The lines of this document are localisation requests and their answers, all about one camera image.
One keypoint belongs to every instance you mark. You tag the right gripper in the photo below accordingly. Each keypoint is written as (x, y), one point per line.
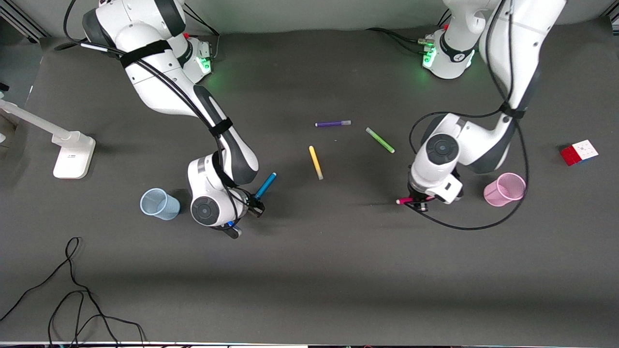
(253, 203)

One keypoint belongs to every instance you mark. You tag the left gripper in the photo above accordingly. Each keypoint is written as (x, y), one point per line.
(417, 199)

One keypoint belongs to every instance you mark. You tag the pink marker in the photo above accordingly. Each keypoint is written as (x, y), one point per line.
(403, 200)

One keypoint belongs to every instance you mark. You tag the blue marker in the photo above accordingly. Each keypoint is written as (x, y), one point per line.
(267, 185)

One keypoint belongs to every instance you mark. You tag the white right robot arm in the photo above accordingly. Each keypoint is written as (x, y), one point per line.
(159, 82)

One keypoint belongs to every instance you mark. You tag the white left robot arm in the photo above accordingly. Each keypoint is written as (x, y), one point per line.
(527, 48)

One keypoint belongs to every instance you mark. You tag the yellow marker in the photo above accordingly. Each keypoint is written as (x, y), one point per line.
(316, 162)

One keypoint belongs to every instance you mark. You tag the green marker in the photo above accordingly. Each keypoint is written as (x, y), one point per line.
(380, 140)

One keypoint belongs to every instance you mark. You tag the pink plastic cup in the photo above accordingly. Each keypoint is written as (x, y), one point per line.
(505, 189)

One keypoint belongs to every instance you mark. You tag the blue plastic cup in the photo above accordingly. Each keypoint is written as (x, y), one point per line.
(158, 204)

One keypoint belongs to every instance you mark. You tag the purple marker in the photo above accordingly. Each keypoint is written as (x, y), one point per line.
(332, 123)

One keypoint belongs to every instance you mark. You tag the Rubik's cube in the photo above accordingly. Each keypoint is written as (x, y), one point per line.
(579, 152)

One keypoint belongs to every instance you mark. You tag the white desk stand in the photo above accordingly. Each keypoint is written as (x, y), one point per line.
(72, 154)

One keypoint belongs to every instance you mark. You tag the aluminium frame profile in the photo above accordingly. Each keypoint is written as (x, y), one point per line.
(22, 21)

